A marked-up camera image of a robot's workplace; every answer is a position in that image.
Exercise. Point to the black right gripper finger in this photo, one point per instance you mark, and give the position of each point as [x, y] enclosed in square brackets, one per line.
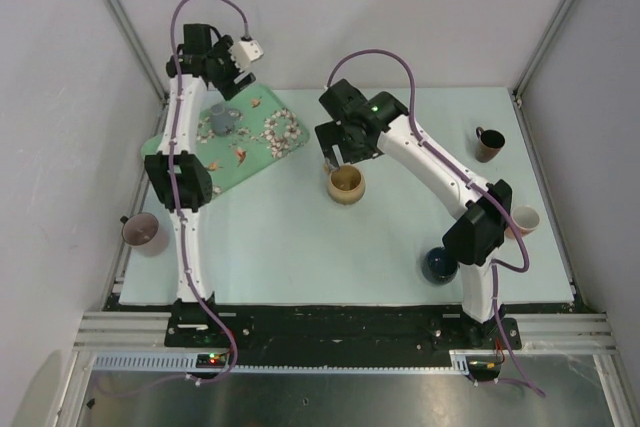
[329, 133]
[332, 155]

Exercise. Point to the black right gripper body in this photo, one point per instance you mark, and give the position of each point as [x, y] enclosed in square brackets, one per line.
[351, 152]

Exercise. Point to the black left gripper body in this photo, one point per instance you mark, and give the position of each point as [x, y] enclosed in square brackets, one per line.
[226, 71]

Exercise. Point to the beige mug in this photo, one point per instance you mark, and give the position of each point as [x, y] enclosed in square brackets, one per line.
[346, 185]

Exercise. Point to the small grey-blue cup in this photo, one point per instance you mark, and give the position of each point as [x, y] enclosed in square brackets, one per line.
[223, 119]

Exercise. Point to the brown mug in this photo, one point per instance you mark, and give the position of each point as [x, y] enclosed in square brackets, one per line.
[489, 144]

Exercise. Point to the blue mug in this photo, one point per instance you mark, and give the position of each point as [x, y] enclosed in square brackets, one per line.
[438, 267]

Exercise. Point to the pink ribbed mug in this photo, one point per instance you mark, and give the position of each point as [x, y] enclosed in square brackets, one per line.
[144, 234]

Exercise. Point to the orange cup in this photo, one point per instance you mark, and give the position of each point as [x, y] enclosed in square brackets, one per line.
[525, 218]

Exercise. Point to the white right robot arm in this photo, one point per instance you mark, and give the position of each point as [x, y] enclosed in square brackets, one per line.
[478, 232]

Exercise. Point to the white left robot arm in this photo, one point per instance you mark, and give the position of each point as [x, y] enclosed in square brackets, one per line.
[183, 186]

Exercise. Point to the green floral tray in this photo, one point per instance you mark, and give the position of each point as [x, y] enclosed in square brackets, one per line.
[267, 132]

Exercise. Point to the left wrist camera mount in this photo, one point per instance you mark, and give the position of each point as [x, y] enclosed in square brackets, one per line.
[245, 52]

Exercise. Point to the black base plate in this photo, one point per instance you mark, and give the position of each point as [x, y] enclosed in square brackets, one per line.
[348, 335]

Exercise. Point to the white slotted cable duct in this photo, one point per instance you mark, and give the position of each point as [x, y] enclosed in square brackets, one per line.
[166, 362]

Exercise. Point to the aluminium frame rail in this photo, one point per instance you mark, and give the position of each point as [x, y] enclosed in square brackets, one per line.
[122, 330]

